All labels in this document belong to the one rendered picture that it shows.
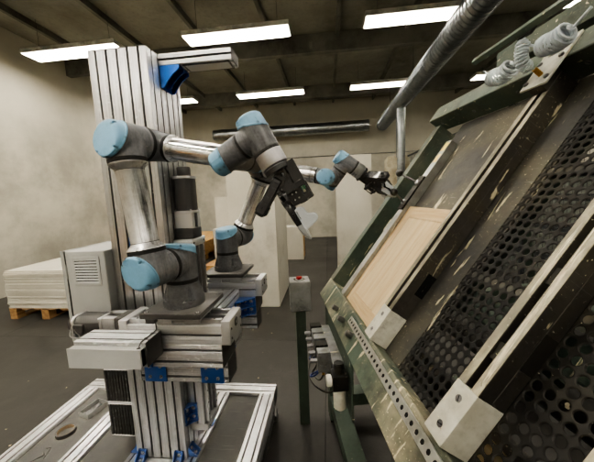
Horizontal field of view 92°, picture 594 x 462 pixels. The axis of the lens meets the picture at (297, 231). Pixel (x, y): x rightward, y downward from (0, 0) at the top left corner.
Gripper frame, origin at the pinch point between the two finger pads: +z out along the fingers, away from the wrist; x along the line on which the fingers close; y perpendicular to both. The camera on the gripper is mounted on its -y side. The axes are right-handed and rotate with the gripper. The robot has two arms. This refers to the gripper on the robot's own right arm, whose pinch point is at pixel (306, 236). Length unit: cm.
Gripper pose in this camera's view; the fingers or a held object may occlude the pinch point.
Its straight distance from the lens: 78.2
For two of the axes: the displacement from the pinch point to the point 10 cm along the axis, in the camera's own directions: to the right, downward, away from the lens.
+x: 1.1, -1.3, 9.9
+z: 5.0, 8.7, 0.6
